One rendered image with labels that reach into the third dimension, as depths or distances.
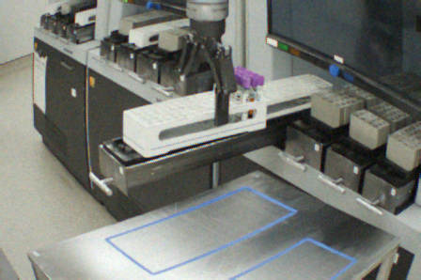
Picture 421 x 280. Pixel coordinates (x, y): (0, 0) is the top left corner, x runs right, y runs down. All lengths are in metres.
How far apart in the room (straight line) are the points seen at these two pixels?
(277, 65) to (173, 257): 0.84
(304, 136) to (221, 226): 0.48
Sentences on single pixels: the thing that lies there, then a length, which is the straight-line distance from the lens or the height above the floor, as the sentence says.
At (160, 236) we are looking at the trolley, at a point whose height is 0.82.
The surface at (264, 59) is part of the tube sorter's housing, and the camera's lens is 1.84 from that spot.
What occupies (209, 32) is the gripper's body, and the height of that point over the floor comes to 1.10.
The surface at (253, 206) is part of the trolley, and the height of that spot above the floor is 0.82.
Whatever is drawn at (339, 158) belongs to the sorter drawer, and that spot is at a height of 0.80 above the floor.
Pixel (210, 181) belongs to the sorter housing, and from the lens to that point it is 2.02.
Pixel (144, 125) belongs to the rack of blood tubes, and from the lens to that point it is 1.36.
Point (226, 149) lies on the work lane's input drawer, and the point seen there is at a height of 0.78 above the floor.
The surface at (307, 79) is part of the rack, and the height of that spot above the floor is 0.86.
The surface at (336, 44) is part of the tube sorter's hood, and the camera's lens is 1.59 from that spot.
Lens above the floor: 1.46
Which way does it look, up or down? 24 degrees down
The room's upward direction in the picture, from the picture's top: 1 degrees clockwise
